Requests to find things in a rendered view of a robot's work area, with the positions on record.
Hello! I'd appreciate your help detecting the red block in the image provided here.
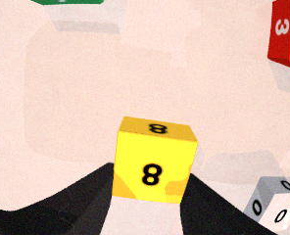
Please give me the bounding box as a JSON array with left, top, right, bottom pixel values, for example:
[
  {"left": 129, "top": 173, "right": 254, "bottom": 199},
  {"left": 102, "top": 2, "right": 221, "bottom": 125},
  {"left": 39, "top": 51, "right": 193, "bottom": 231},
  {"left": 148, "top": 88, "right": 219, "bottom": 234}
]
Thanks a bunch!
[{"left": 266, "top": 0, "right": 290, "bottom": 67}]

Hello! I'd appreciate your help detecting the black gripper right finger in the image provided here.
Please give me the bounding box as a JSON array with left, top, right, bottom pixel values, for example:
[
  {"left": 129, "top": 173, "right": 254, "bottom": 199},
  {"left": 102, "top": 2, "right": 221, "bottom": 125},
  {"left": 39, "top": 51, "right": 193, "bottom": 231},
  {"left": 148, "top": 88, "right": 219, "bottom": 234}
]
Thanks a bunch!
[{"left": 179, "top": 172, "right": 278, "bottom": 235}]

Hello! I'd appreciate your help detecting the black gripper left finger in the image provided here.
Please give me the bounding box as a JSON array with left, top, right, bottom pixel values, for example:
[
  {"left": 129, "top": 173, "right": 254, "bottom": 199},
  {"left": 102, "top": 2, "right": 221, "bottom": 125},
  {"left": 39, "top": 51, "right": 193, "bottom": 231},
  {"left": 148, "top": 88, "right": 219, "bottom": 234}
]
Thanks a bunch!
[{"left": 0, "top": 162, "right": 115, "bottom": 235}]

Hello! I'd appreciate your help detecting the yellow block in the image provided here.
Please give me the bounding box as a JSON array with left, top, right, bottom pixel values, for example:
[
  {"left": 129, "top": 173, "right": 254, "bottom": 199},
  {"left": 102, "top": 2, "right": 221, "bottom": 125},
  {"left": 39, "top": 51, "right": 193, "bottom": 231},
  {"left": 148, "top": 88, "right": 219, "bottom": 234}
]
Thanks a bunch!
[{"left": 111, "top": 117, "right": 199, "bottom": 204}]

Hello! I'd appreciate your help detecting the green block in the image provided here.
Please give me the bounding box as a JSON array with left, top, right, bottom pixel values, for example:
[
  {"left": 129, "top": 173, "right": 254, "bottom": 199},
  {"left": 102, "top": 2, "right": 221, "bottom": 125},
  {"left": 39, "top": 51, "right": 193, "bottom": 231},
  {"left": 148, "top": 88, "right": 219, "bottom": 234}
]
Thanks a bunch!
[{"left": 31, "top": 0, "right": 105, "bottom": 5}]

